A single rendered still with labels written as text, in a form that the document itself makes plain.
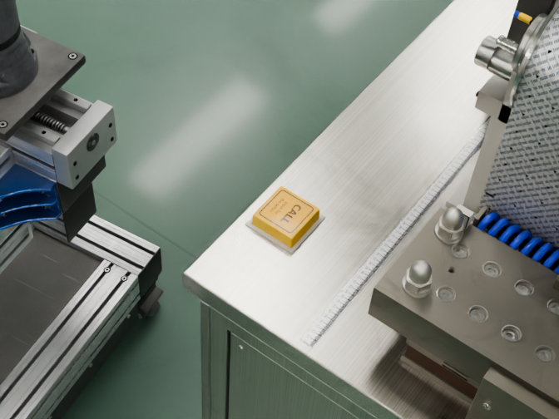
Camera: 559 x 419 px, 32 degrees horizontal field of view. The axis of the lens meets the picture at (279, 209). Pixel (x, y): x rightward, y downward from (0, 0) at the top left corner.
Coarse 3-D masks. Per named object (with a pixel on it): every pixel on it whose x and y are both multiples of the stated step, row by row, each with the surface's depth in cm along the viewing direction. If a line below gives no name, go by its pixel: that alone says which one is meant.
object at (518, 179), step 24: (528, 120) 113; (504, 144) 118; (528, 144) 116; (552, 144) 113; (504, 168) 121; (528, 168) 118; (552, 168) 116; (504, 192) 123; (528, 192) 121; (552, 192) 118; (504, 216) 126; (528, 216) 123; (552, 216) 121; (552, 240) 124
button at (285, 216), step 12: (276, 192) 140; (288, 192) 141; (264, 204) 139; (276, 204) 139; (288, 204) 139; (300, 204) 139; (264, 216) 138; (276, 216) 138; (288, 216) 138; (300, 216) 138; (312, 216) 138; (264, 228) 138; (276, 228) 136; (288, 228) 137; (300, 228) 137; (288, 240) 136
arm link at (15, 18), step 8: (0, 0) 152; (8, 0) 154; (0, 8) 153; (8, 8) 155; (16, 8) 158; (0, 16) 154; (8, 16) 155; (16, 16) 158; (0, 24) 155; (8, 24) 156; (16, 24) 159; (0, 32) 156; (8, 32) 157; (0, 40) 157
